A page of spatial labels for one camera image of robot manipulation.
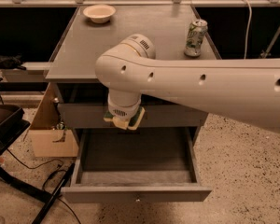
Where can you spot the metal railing frame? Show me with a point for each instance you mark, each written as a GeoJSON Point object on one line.
{"type": "Point", "coordinates": [35, 29]}

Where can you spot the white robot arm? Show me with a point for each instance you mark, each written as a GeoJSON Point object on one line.
{"type": "Point", "coordinates": [244, 90]}

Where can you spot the white ceramic bowl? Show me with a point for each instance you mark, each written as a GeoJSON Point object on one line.
{"type": "Point", "coordinates": [99, 13]}

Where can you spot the black stand leg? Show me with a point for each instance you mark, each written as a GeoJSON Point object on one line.
{"type": "Point", "coordinates": [45, 197]}

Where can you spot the green yellow sponge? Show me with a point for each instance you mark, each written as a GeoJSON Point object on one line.
{"type": "Point", "coordinates": [130, 123]}

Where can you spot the green item in box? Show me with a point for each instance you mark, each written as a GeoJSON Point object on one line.
{"type": "Point", "coordinates": [60, 126]}

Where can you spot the black chair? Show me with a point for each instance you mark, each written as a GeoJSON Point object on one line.
{"type": "Point", "coordinates": [12, 125]}

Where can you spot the grey closed top drawer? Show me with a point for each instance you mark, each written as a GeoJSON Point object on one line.
{"type": "Point", "coordinates": [171, 115]}

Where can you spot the grey open middle drawer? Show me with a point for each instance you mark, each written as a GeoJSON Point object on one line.
{"type": "Point", "coordinates": [149, 165]}

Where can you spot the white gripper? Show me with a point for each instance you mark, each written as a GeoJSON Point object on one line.
{"type": "Point", "coordinates": [123, 111]}

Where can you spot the cardboard box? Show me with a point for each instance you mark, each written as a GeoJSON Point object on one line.
{"type": "Point", "coordinates": [46, 141]}

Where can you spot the green white soda can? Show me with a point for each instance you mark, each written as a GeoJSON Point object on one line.
{"type": "Point", "coordinates": [197, 30]}

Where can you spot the grey wooden drawer cabinet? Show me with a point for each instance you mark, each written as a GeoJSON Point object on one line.
{"type": "Point", "coordinates": [83, 99]}

